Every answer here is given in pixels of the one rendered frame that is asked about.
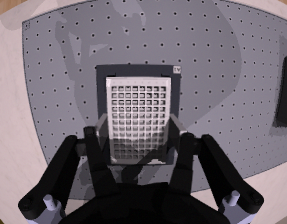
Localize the white well plate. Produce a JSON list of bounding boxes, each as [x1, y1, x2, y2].
[[106, 77, 171, 164]]

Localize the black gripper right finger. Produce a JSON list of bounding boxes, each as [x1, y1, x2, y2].
[[160, 114, 264, 224]]

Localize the grey rectangular base plate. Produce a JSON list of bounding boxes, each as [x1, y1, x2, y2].
[[22, 0, 287, 179]]

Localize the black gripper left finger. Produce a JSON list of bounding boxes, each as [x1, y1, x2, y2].
[[18, 114, 130, 224]]

